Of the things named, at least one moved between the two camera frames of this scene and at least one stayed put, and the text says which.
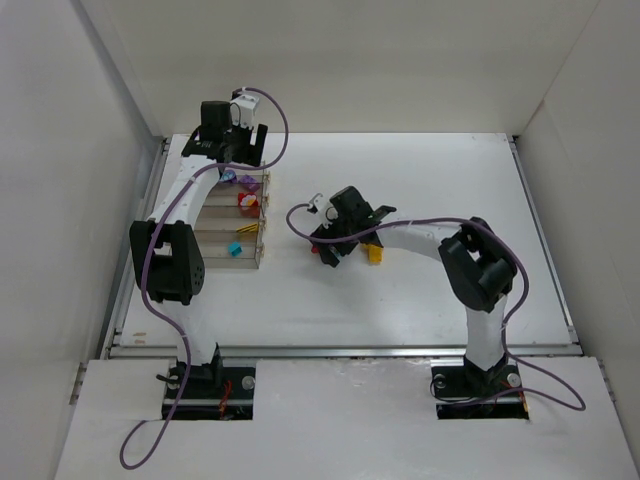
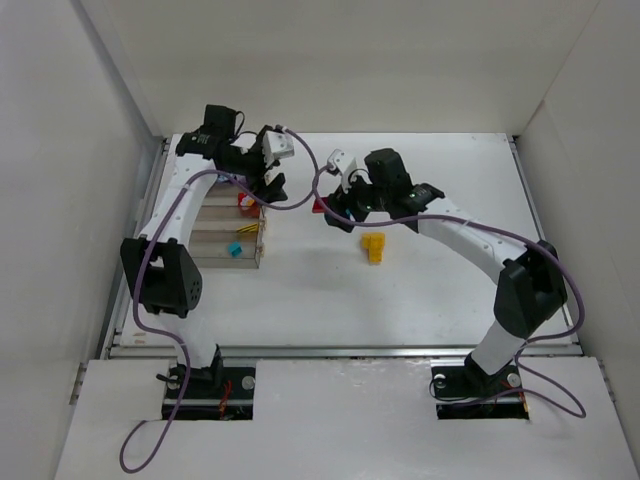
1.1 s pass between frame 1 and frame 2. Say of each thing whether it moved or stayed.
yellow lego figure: stayed
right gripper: moved
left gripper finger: moved
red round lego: stayed
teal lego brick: stayed
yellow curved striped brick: stayed
